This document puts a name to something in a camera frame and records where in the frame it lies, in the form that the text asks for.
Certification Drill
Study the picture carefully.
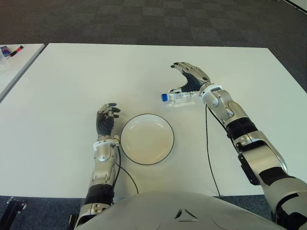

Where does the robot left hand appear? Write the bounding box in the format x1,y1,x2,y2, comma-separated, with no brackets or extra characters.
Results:
96,103,121,139

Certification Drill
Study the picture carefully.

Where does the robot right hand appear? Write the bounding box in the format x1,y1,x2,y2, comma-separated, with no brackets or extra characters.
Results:
168,61,212,96

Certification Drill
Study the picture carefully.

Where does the clear water bottle blue cap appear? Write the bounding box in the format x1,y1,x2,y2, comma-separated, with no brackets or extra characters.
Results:
160,90,200,106

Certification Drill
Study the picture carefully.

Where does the white plate black rim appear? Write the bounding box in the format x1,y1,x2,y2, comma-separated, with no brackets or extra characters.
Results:
119,114,175,165

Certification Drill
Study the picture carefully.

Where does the white side table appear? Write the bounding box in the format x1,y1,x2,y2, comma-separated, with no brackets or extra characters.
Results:
0,43,46,103

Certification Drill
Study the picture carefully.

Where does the grey robot torso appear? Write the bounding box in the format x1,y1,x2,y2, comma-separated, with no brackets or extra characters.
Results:
79,191,286,230

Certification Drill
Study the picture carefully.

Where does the red black screwdriver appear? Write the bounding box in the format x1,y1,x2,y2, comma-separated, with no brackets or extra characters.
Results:
9,45,24,58

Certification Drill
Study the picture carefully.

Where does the black metal stand foot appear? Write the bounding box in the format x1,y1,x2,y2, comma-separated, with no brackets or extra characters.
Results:
6,197,26,216

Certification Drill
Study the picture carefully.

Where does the blue white packet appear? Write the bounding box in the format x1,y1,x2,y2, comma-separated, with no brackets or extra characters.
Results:
0,45,12,58

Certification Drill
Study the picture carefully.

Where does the white panel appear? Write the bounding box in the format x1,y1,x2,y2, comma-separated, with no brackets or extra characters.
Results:
284,0,307,12

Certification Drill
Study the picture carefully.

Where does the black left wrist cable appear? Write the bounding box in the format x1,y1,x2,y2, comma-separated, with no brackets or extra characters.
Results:
111,136,140,195

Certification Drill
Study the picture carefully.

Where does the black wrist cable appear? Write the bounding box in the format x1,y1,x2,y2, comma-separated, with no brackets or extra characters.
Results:
111,136,140,195
203,103,223,197

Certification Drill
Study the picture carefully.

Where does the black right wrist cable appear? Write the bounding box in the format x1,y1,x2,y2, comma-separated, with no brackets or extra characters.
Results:
203,103,223,197

